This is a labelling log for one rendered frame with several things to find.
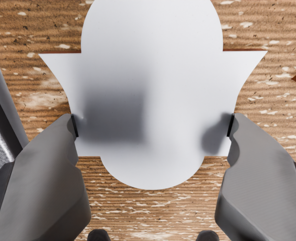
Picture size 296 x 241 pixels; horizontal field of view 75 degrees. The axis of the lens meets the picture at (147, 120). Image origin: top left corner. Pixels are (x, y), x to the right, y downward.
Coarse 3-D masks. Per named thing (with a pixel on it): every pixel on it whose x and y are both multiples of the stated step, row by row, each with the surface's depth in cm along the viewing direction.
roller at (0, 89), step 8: (0, 72) 14; (0, 80) 14; (0, 88) 14; (0, 96) 15; (8, 96) 15; (0, 104) 16; (8, 104) 15; (8, 112) 16; (16, 112) 15; (16, 120) 16; (16, 128) 16; (24, 136) 17; (24, 144) 17
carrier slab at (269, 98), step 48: (0, 0) 10; (48, 0) 10; (240, 0) 10; (288, 0) 10; (0, 48) 11; (48, 48) 11; (240, 48) 11; (288, 48) 11; (48, 96) 13; (240, 96) 13; (288, 96) 13; (288, 144) 15; (96, 192) 18; (144, 192) 18; (192, 192) 17; (144, 240) 21; (192, 240) 21
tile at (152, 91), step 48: (96, 0) 9; (144, 0) 9; (192, 0) 9; (96, 48) 10; (144, 48) 10; (192, 48) 10; (96, 96) 12; (144, 96) 12; (192, 96) 12; (96, 144) 14; (144, 144) 14; (192, 144) 14
